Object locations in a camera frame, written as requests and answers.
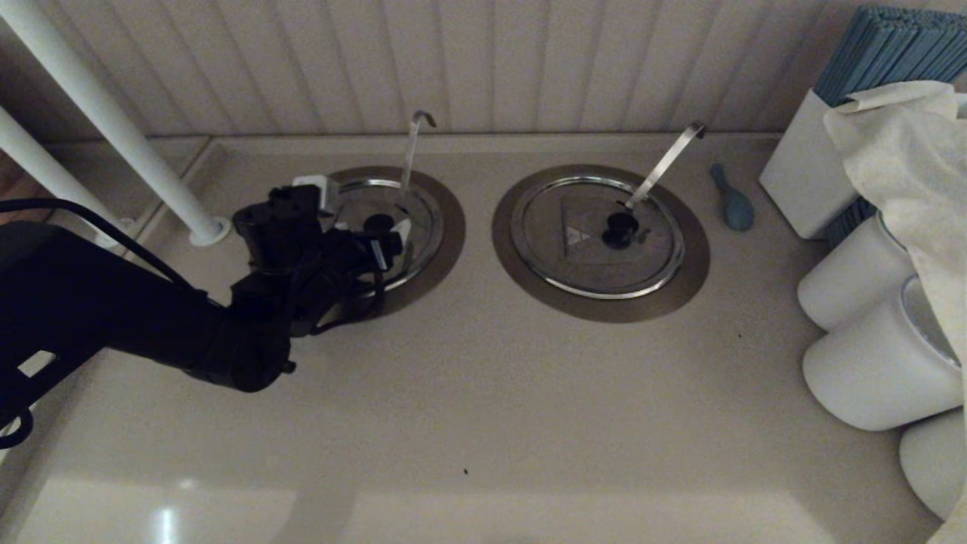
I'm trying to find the steel pot lid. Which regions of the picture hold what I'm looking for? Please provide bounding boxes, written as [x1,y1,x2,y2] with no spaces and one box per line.
[332,178,445,292]
[511,176,686,300]

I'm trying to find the metal ladle handle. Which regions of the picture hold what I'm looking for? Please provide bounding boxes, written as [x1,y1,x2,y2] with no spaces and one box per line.
[398,111,438,212]
[626,122,707,211]

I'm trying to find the blue plastic spoon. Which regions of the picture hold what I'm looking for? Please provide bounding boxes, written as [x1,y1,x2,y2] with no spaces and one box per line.
[709,163,755,232]

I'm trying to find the brown round pot flange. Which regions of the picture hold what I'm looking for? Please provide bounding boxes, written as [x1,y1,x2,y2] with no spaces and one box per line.
[325,166,467,318]
[492,164,711,324]

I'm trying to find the thick white pole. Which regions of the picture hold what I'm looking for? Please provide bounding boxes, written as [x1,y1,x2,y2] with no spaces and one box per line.
[0,0,232,248]

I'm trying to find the thin white pole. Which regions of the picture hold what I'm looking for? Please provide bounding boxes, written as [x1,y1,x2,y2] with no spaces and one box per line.
[0,106,139,249]

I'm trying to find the brown wooden board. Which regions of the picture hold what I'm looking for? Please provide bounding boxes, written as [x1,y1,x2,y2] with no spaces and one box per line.
[0,151,46,224]

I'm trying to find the white rectangular holder box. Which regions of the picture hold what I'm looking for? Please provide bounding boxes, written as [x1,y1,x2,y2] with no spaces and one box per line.
[759,89,877,240]

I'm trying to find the white paper cup stack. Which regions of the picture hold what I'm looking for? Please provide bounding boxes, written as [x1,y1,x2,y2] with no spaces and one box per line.
[899,408,967,521]
[802,276,964,431]
[797,214,919,332]

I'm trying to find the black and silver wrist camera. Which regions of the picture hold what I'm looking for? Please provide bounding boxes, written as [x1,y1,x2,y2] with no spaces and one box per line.
[232,175,341,269]

